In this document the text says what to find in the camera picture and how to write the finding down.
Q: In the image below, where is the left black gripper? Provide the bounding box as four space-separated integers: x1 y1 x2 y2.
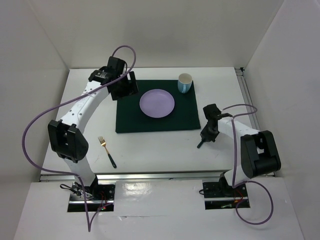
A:
110 70 139 101

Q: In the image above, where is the light blue mug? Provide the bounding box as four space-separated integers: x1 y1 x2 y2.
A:
177 73 193 94

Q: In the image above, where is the dark green cloth napkin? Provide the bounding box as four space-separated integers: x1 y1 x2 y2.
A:
115 80 201 134

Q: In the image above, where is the purple plate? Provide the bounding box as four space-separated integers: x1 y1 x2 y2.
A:
139 89 175 119

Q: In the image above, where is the gold fork black handle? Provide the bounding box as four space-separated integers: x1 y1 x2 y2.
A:
98 136 117 169

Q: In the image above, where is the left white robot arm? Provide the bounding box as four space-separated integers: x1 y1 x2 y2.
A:
48 56 139 200

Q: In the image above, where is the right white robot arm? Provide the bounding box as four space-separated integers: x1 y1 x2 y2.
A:
197 103 282 196

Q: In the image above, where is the aluminium rail frame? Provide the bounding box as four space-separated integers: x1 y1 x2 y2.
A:
39 66 276 182

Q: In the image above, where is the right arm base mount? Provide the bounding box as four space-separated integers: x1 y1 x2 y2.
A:
198 182 251 210

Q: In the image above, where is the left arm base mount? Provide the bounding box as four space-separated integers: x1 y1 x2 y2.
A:
59 182 116 213

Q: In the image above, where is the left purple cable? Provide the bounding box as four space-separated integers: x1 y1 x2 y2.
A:
21 45 137 233

